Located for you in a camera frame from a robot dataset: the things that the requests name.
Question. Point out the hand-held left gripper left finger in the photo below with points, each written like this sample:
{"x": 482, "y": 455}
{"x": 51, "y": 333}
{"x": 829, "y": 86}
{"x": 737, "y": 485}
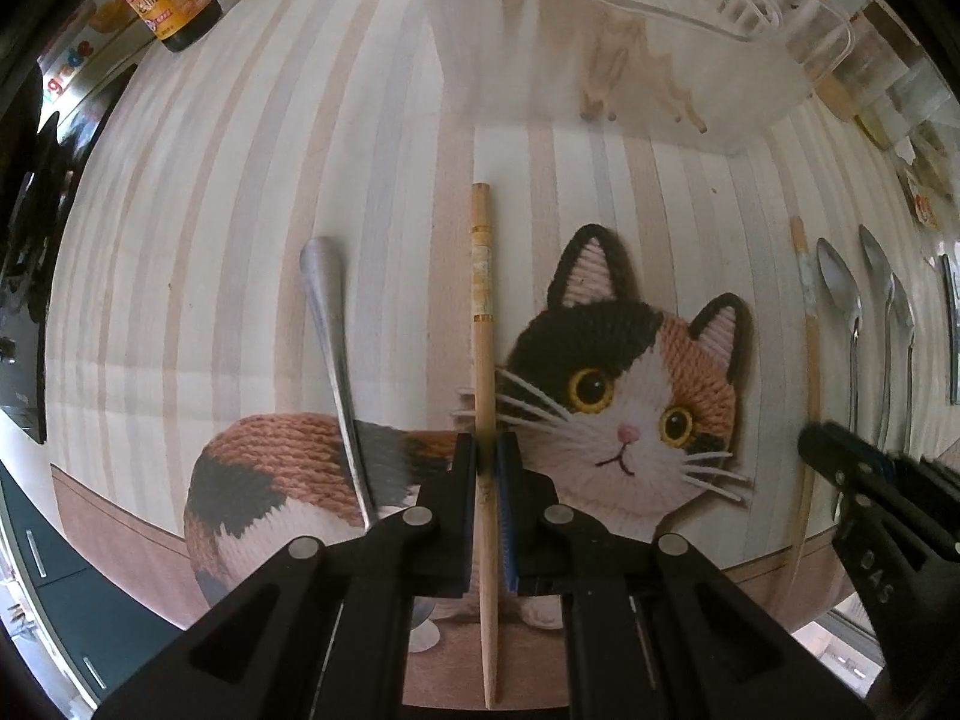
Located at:
{"x": 468, "y": 484}

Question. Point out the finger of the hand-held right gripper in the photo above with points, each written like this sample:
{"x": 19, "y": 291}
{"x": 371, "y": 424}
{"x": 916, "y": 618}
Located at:
{"x": 832, "y": 450}

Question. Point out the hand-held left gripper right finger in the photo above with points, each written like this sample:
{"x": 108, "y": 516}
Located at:
{"x": 510, "y": 517}

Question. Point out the wooden chopstick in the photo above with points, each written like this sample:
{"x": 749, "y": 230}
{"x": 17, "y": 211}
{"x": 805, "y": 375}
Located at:
{"x": 616, "y": 67}
{"x": 664, "y": 82}
{"x": 481, "y": 315}
{"x": 811, "y": 345}
{"x": 592, "y": 75}
{"x": 690, "y": 105}

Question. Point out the metal spoon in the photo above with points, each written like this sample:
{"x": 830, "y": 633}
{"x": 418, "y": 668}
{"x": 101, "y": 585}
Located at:
{"x": 903, "y": 315}
{"x": 327, "y": 300}
{"x": 876, "y": 259}
{"x": 838, "y": 281}

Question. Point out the orange printed packet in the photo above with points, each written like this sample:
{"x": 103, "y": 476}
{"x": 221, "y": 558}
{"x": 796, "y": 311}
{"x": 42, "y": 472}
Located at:
{"x": 924, "y": 202}

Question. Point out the cat print table mat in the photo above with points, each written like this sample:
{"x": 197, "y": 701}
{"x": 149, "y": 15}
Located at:
{"x": 225, "y": 240}

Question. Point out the clear plastic box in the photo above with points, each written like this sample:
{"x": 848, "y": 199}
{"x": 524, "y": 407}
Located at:
{"x": 892, "y": 67}

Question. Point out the dark green cabinet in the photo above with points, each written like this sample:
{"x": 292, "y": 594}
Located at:
{"x": 67, "y": 600}

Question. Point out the translucent plastic utensil container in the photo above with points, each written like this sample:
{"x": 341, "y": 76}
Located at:
{"x": 525, "y": 30}

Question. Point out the black appliance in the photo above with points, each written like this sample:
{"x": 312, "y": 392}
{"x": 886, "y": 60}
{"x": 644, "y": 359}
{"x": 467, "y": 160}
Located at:
{"x": 30, "y": 277}

